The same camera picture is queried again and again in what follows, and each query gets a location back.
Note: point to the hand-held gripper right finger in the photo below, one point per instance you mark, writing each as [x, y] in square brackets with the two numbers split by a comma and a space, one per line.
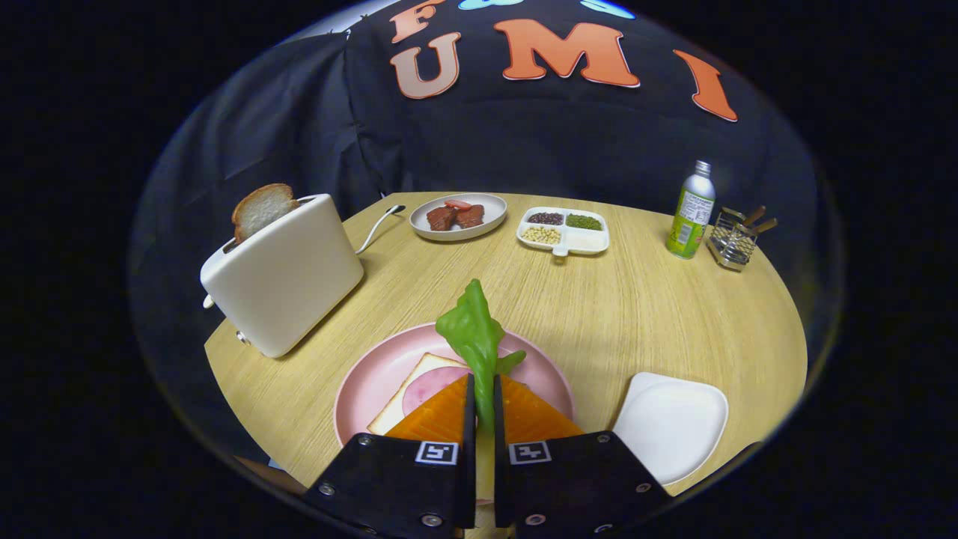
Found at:
[498, 464]

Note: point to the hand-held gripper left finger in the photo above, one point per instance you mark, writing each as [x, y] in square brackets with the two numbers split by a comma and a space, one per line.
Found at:
[471, 449]

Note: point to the green lettuce leaf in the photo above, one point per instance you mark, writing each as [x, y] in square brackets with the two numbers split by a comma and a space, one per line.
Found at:
[471, 329]

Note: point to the toasted bread slice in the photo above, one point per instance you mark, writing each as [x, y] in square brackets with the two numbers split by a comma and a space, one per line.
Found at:
[262, 209]

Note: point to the pink ham slice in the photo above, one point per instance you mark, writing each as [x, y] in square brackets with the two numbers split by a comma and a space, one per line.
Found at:
[430, 385]

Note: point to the white bread slice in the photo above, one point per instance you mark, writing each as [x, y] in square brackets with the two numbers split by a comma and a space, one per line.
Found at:
[393, 408]

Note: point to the pink round plate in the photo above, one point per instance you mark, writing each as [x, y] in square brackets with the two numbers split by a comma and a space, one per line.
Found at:
[367, 382]

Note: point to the white square plate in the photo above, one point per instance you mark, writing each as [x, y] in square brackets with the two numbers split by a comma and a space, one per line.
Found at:
[670, 427]

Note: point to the pale soybeans pile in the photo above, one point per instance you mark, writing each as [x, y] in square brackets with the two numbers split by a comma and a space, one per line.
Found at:
[541, 235]

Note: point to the grey round plate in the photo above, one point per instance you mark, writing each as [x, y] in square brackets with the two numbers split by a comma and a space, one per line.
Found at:
[492, 224]

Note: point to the brown meat piece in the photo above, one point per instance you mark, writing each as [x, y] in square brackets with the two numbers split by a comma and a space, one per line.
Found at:
[471, 216]
[441, 218]

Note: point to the white divided dish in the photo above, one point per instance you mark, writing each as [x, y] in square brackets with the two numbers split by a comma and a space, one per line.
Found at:
[591, 241]

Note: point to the dark red beans pile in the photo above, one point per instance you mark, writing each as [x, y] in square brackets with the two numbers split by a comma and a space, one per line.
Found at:
[545, 218]

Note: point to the pink sausage slice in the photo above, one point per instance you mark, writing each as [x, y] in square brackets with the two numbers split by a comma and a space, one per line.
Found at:
[457, 204]

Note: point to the green mung beans pile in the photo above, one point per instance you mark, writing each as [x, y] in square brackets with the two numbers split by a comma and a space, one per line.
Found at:
[584, 222]

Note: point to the white toaster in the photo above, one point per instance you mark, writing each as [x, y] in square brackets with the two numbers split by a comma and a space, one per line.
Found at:
[284, 277]

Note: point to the black backdrop cloth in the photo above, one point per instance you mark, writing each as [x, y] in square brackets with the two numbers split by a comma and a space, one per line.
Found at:
[524, 142]

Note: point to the silver bottle with green label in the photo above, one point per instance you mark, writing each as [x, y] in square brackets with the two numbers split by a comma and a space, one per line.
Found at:
[692, 217]

